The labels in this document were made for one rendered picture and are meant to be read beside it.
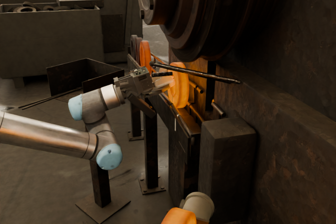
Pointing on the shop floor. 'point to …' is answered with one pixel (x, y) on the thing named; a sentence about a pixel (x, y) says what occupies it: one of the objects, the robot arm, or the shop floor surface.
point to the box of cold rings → (46, 38)
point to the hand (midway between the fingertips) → (177, 80)
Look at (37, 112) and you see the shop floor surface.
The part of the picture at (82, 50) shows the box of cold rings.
